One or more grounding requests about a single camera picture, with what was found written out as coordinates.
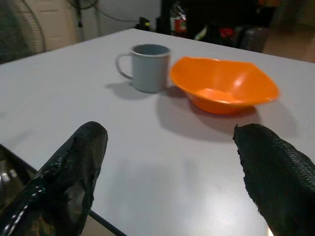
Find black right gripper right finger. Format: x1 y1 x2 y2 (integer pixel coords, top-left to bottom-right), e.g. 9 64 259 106
232 123 315 236

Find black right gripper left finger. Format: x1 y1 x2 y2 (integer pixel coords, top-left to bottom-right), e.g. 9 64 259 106
0 121 108 236

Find orange plastic bowl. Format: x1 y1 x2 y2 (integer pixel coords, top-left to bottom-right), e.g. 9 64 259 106
170 56 281 115

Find grey cylindrical bin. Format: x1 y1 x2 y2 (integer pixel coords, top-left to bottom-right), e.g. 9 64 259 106
240 27 269 54

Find grey enamel mug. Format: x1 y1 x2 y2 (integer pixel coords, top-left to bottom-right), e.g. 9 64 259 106
116 44 171 94

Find dark shelf unit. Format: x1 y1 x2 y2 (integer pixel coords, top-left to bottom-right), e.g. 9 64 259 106
156 0 274 47

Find black power adapter yellow label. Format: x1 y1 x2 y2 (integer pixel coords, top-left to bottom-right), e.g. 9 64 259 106
134 16 151 31

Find red container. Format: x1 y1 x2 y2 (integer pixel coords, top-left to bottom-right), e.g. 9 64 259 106
174 19 187 33

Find standing fan with wire guard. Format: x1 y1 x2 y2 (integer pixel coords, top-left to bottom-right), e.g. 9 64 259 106
0 0 47 65

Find black cable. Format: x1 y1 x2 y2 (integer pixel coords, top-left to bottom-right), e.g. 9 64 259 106
92 0 141 24

